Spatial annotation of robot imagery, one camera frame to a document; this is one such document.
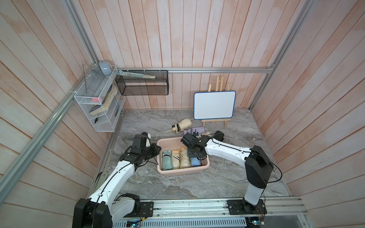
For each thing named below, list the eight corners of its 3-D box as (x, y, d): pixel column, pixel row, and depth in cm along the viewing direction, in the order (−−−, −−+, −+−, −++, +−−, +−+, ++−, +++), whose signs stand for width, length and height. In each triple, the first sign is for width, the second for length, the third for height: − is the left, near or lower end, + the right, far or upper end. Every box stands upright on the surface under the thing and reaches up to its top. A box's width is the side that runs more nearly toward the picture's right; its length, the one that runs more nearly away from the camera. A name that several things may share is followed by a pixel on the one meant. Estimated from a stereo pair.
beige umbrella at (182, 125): (169, 139, 104) (169, 135, 100) (165, 133, 107) (164, 129, 103) (192, 126, 112) (192, 122, 107) (187, 121, 115) (188, 117, 111)
